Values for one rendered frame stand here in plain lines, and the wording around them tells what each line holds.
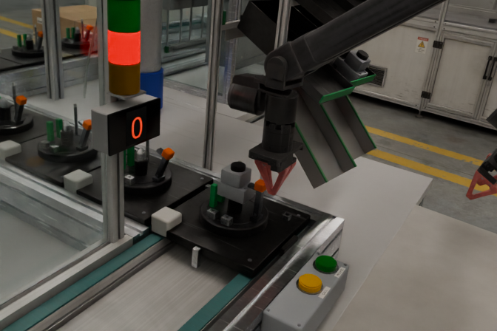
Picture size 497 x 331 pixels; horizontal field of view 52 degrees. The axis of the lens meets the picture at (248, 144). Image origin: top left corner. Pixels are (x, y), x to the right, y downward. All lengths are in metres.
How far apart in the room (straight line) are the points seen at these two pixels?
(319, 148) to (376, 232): 0.25
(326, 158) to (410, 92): 3.86
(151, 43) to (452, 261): 1.19
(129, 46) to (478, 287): 0.88
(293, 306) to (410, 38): 4.28
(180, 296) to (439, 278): 0.58
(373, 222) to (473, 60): 3.64
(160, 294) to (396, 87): 4.36
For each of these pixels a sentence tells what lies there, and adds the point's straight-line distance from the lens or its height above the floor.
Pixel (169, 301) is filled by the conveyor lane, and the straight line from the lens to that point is 0.94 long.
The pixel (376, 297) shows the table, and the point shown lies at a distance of 1.11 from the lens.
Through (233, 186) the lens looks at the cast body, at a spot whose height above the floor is 1.06.
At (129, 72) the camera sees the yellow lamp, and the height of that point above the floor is 1.30.
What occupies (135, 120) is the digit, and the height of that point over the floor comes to 1.22.
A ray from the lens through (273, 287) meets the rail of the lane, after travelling 0.91.
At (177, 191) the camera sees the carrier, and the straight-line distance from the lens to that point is 1.15.
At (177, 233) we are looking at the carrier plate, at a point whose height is 0.97.
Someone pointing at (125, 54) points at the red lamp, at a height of 1.33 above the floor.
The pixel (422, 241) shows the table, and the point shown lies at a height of 0.86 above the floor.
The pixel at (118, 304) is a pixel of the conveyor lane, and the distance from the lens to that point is 0.94.
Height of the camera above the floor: 1.53
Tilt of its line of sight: 23 degrees down
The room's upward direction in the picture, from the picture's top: 6 degrees clockwise
